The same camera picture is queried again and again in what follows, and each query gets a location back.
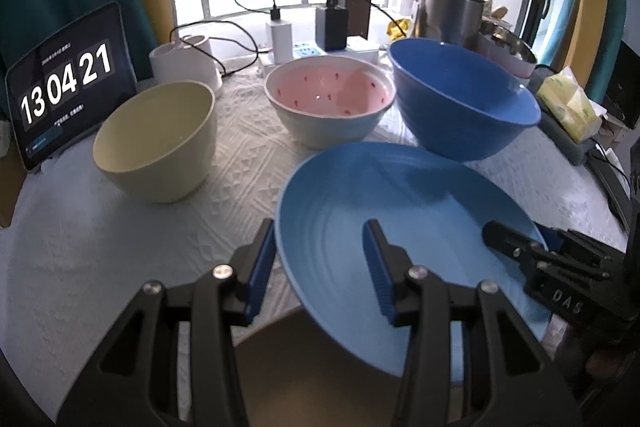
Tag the light blue plate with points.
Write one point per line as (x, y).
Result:
(350, 207)

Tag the yellow plastic bag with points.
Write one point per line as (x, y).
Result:
(400, 28)

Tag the yellow-green tissue pack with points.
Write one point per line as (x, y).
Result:
(570, 102)

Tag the brown plate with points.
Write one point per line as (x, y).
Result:
(310, 372)

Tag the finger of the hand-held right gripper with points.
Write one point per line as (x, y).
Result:
(510, 243)
(585, 252)

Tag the stainless steel tumbler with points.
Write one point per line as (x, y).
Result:
(445, 17)

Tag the pink watermelon print bowl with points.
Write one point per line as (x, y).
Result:
(325, 92)

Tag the large blue bowl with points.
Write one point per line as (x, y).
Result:
(450, 107)

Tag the white charger block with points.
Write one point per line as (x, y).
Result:
(279, 39)

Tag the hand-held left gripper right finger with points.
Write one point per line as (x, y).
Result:
(376, 267)

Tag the black charger block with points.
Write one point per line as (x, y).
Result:
(331, 27)

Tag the black tablet with clock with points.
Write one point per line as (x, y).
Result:
(65, 82)

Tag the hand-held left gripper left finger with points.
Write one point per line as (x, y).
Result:
(262, 257)

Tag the white power strip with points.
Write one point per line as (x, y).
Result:
(361, 52)

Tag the cream bowl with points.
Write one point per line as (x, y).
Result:
(150, 167)

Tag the steel bowl with pastel shell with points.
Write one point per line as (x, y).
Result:
(510, 49)

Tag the white double cup holder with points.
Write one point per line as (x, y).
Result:
(185, 67)

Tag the dark laptop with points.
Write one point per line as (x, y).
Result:
(612, 187)

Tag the white textured tablecloth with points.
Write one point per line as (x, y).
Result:
(150, 247)

